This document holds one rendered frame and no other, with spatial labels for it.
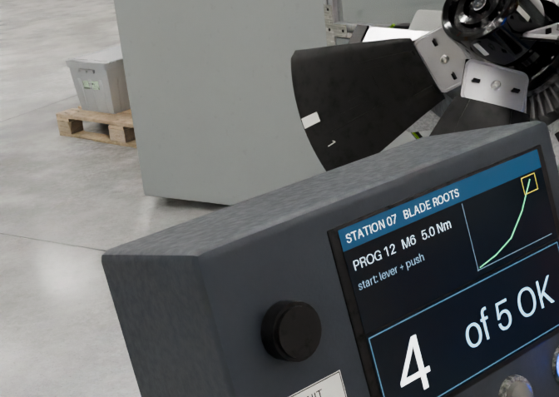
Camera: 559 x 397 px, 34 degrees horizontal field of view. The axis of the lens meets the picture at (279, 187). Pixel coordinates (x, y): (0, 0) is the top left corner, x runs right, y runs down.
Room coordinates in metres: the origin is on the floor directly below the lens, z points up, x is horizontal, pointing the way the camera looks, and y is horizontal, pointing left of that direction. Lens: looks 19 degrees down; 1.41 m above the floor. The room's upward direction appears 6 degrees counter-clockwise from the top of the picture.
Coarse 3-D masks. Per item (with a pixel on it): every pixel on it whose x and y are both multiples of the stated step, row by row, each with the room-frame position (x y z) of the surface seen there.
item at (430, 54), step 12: (432, 36) 1.31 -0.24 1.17; (444, 36) 1.30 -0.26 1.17; (420, 48) 1.32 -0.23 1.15; (432, 48) 1.31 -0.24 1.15; (444, 48) 1.30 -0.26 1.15; (456, 48) 1.29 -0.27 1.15; (432, 60) 1.31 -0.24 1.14; (456, 60) 1.29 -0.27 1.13; (432, 72) 1.31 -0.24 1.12; (444, 72) 1.30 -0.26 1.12; (456, 72) 1.29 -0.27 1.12; (444, 84) 1.30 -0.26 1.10; (456, 84) 1.29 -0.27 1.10
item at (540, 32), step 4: (552, 24) 1.22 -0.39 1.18; (556, 24) 1.23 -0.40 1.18; (540, 28) 1.21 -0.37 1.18; (544, 28) 1.21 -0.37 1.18; (552, 28) 1.20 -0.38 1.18; (556, 28) 1.20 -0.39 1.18; (528, 32) 1.19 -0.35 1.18; (532, 32) 1.19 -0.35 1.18; (536, 32) 1.18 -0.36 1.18; (540, 32) 1.18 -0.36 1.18; (544, 32) 1.18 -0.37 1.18; (552, 32) 1.17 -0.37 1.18; (556, 32) 1.17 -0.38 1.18; (524, 36) 1.18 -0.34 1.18; (528, 36) 1.17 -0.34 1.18; (532, 36) 1.17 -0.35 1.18; (536, 36) 1.17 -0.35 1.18; (540, 36) 1.16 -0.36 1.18; (544, 36) 1.16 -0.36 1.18; (548, 36) 1.15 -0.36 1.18; (552, 36) 1.15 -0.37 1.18; (556, 36) 1.14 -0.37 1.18
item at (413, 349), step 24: (432, 312) 0.43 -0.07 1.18; (384, 336) 0.41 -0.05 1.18; (408, 336) 0.42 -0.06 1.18; (432, 336) 0.43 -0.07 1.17; (384, 360) 0.41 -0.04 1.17; (408, 360) 0.42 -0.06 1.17; (432, 360) 0.42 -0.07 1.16; (384, 384) 0.40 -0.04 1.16; (408, 384) 0.41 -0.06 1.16; (432, 384) 0.42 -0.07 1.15
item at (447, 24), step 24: (456, 0) 1.27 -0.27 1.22; (504, 0) 1.21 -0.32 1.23; (528, 0) 1.21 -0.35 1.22; (456, 24) 1.25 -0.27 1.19; (480, 24) 1.21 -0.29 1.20; (504, 24) 1.18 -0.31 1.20; (528, 24) 1.20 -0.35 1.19; (504, 48) 1.20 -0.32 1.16; (528, 48) 1.21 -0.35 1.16; (552, 48) 1.23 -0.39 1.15; (528, 72) 1.23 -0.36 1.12
